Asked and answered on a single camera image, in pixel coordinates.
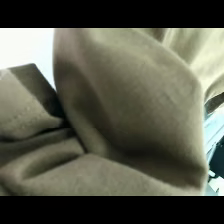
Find brown T-shirt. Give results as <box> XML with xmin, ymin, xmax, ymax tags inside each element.
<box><xmin>0</xmin><ymin>28</ymin><xmax>224</xmax><ymax>197</ymax></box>

